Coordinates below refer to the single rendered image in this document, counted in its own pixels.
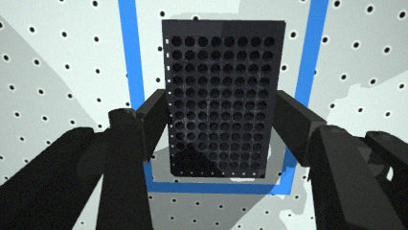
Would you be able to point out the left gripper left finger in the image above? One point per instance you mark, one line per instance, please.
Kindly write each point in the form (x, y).
(49, 194)

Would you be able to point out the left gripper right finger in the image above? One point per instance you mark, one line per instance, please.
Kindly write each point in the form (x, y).
(344, 170)

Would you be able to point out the blue tape outline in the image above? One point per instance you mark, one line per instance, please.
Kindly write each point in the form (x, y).
(314, 30)

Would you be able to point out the light grey perforated board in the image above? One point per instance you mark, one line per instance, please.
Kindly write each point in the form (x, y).
(62, 65)

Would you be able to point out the black well plate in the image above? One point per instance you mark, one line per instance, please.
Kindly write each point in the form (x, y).
(220, 106)

